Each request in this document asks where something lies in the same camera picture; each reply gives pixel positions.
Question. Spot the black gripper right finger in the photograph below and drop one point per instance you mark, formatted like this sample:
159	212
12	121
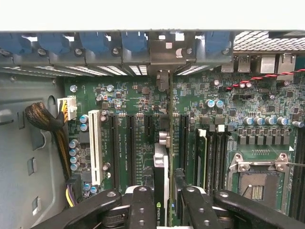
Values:
200	212

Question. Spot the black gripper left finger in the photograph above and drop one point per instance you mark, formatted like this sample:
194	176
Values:
140	212

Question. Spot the black RAM stick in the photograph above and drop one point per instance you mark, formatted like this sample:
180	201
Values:
201	162

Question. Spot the long black expansion slot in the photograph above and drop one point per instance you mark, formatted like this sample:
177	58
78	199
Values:
114	152
131	152
184	150

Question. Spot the CPU socket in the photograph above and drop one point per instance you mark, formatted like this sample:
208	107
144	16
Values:
259	186

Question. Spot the white expansion slot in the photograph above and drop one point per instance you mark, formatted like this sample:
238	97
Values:
95	148

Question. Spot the short black expansion slot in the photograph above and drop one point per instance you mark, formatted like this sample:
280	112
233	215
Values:
148	125

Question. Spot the thin metal locking lever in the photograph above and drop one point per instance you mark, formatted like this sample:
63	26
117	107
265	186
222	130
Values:
295	164

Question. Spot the green motherboard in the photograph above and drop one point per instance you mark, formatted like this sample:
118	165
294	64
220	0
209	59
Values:
133	100

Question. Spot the open grey PC case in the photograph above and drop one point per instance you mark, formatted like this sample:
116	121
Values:
23	64

